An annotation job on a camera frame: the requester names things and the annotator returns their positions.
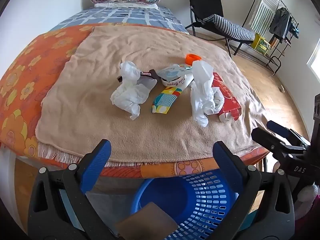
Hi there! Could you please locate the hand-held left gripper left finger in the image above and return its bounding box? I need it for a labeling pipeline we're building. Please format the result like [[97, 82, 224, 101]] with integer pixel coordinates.
[[27, 139, 118, 240]]

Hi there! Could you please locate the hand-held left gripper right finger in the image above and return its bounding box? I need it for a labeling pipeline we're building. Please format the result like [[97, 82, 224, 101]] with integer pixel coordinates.
[[212, 141, 295, 240]]

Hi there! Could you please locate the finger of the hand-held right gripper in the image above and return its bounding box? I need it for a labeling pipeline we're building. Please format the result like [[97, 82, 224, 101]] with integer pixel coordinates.
[[251, 127, 311, 157], [266, 120, 309, 144]]

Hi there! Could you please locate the red carton box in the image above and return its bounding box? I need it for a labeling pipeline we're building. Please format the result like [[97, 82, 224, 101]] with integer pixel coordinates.
[[212, 72, 242, 122]]

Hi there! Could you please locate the blue plastic basket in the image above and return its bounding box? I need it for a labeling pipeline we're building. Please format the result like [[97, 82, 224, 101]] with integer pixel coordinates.
[[130, 169, 247, 240]]

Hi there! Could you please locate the white plastic bag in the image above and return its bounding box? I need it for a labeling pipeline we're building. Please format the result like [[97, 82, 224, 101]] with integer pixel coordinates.
[[190, 60, 225, 127]]

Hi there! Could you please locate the white tissue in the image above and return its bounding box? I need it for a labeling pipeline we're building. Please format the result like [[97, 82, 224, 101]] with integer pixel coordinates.
[[111, 61, 158, 120]]

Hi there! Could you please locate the orange plastic lid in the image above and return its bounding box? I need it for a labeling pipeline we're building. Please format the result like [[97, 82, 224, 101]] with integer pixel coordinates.
[[185, 53, 202, 64]]

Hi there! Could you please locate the pink white plush toy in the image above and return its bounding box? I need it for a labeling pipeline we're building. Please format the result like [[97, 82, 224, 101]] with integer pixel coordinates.
[[296, 183, 320, 221]]

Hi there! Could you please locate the beige blanket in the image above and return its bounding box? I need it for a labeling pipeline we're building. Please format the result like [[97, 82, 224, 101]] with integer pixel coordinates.
[[36, 25, 267, 167]]

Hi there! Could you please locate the black clothes rack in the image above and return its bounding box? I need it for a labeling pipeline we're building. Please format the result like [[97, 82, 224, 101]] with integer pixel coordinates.
[[246, 0, 300, 76]]

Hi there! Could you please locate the window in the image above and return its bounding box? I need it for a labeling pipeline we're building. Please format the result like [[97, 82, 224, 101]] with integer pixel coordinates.
[[307, 47, 320, 77]]

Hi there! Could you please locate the brown cardboard piece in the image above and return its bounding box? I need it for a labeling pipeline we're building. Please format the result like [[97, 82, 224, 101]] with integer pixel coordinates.
[[115, 202, 179, 240]]

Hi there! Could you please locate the yellow plastic crate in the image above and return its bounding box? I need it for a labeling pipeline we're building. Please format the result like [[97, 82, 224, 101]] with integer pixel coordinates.
[[251, 34, 272, 55]]

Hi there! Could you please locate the colourful patterned packet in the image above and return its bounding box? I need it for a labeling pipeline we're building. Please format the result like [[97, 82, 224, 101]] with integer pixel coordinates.
[[151, 86, 184, 114]]

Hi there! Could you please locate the teal garment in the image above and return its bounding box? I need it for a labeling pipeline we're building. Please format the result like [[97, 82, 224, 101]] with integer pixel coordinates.
[[290, 21, 300, 39]]

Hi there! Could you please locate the white bird print pouch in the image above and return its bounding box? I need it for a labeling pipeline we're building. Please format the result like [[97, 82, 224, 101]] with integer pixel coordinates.
[[157, 64, 194, 89]]

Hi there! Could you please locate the dark candy wrapper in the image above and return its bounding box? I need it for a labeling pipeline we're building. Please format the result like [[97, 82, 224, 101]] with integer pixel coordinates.
[[117, 69, 158, 82]]

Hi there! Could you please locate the dark grey jacket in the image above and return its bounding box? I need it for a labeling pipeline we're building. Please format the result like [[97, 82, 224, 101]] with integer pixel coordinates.
[[269, 7, 292, 43]]

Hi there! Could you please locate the striped chair cushion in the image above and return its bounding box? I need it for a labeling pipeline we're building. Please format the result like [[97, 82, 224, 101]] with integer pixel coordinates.
[[199, 14, 256, 41]]

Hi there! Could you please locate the orange floral blanket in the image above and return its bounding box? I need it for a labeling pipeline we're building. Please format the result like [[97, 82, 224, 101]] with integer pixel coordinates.
[[0, 24, 270, 178]]

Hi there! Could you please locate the green striped towel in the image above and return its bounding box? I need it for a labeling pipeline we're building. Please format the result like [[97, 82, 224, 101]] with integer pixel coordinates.
[[250, 0, 280, 37]]

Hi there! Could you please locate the black folding chair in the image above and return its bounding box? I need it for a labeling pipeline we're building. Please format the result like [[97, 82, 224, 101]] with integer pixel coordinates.
[[184, 0, 256, 57]]

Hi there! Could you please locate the blue checkered bed sheet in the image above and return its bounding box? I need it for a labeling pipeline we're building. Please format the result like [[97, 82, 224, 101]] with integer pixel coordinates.
[[54, 5, 189, 34]]

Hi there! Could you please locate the folded white sheet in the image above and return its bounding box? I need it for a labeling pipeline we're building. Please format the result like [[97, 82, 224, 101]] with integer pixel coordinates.
[[94, 2, 158, 9]]

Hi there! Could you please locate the white bed frame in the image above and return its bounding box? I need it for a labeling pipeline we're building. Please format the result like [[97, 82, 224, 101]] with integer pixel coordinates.
[[0, 143, 33, 163]]

